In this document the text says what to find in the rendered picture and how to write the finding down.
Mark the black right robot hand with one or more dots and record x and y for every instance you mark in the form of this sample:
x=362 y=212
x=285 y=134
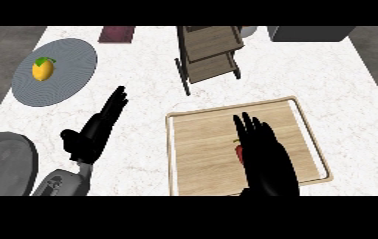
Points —
x=267 y=163

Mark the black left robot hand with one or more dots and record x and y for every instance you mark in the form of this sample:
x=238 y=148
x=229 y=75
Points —
x=96 y=129

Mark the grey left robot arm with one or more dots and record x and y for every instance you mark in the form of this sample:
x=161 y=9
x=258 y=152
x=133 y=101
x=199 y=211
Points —
x=66 y=182

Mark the red bell pepper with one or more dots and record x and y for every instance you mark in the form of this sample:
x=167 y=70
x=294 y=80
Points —
x=239 y=152

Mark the wooden tray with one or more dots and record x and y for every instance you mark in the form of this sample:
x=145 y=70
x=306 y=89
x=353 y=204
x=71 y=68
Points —
x=216 y=149

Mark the wooden tiered basket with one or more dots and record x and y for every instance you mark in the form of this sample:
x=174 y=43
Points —
x=208 y=54

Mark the round grey placemat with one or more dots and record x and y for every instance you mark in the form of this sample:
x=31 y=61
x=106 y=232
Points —
x=53 y=72

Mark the grey round pan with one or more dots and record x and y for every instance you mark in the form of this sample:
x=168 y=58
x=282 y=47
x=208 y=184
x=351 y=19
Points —
x=15 y=164

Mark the yellow lemon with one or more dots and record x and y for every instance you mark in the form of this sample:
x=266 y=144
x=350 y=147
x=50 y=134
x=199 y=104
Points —
x=43 y=69

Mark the dark red box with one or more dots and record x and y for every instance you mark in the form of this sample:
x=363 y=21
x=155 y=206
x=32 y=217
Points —
x=117 y=34

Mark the dark grey appliance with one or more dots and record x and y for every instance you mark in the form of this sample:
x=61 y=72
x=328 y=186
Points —
x=310 y=33

